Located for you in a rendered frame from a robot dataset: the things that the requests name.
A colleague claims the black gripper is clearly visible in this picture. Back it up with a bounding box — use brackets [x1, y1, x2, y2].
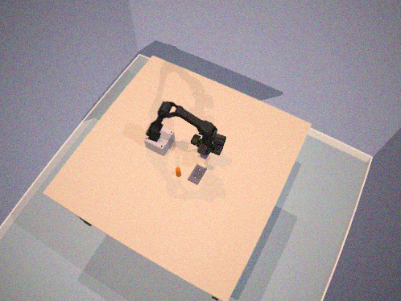
[191, 134, 223, 155]

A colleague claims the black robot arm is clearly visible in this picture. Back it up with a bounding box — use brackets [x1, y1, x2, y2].
[145, 101, 226, 155]

